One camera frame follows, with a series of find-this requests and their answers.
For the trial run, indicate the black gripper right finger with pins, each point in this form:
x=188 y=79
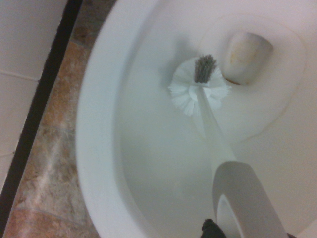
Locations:
x=292 y=235

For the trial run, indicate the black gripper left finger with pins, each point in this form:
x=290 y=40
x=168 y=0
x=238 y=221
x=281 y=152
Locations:
x=211 y=229

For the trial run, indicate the white toilet brush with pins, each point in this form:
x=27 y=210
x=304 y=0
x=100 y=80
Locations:
x=213 y=129

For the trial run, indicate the white toilet bowl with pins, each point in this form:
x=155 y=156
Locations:
x=153 y=153

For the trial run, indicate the black wall baseboard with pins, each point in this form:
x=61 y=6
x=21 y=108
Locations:
x=39 y=99

